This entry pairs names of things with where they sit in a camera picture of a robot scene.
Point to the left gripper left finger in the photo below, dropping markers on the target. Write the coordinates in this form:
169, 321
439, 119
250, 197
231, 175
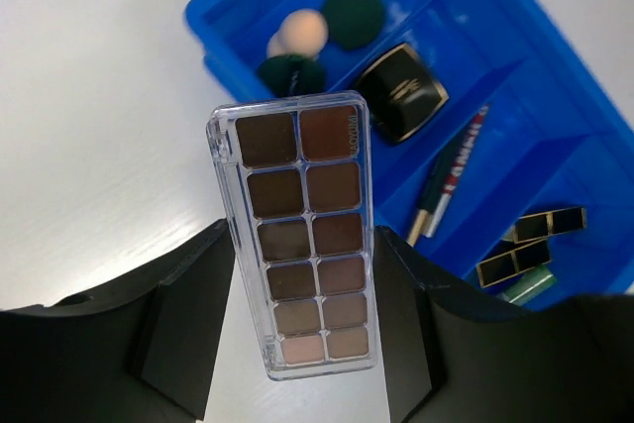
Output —
143, 346

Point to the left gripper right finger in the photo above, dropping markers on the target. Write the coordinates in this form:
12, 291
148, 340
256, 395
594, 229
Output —
407, 285

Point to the green small tube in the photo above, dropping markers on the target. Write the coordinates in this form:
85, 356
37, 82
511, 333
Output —
532, 284

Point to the green gold mascara pen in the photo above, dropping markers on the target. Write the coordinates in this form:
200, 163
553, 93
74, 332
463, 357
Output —
430, 192

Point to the clear eyeshadow palette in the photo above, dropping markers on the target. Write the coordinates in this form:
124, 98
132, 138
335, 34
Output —
295, 179

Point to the black gold compact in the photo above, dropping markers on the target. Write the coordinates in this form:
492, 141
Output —
402, 93

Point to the dark green powder puff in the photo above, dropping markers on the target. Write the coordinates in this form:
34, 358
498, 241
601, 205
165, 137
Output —
354, 24

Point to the peach makeup sponge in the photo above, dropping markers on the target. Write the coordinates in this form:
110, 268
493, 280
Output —
304, 32

